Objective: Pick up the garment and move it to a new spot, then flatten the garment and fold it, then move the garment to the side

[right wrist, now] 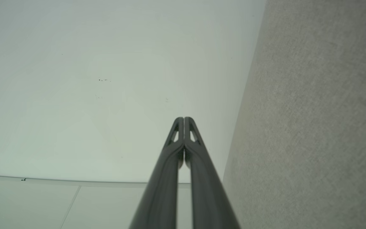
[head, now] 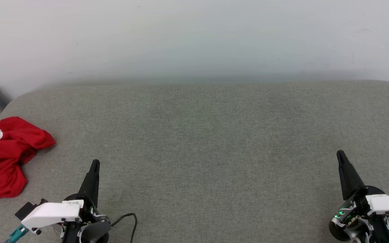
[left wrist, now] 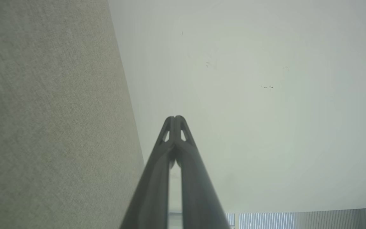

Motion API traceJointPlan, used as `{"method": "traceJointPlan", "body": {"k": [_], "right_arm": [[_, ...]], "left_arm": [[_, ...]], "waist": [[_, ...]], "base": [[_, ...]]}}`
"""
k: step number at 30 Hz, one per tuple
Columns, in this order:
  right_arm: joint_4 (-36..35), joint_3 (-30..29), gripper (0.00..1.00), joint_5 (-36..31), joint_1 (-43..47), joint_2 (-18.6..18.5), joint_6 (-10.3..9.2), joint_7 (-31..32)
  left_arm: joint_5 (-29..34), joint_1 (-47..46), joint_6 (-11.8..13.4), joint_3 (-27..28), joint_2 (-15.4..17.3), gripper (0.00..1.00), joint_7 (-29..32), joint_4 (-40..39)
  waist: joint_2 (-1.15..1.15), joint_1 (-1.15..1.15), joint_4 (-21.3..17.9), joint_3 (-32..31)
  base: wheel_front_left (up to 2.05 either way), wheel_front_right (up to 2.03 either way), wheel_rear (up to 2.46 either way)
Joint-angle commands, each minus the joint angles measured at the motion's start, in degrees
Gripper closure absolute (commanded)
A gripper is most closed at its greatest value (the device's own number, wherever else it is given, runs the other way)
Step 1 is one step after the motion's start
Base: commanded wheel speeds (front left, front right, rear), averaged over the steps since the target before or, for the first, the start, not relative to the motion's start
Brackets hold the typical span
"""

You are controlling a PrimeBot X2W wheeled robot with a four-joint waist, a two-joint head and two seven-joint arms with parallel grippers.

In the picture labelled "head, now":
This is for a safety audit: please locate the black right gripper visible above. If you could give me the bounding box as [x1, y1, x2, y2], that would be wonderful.
[329, 150, 389, 243]

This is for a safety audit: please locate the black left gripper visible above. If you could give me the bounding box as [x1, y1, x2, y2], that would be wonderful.
[62, 159, 111, 243]

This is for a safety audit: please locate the red and white jersey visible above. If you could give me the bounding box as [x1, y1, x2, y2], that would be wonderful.
[0, 116, 56, 199]

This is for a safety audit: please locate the grey fabric sofa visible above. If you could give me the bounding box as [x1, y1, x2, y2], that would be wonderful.
[0, 80, 389, 243]

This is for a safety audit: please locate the thin black cable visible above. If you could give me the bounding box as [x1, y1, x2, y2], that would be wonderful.
[111, 213, 138, 243]

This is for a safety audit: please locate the teal cable connector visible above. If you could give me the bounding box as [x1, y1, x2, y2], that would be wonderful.
[5, 224, 29, 243]

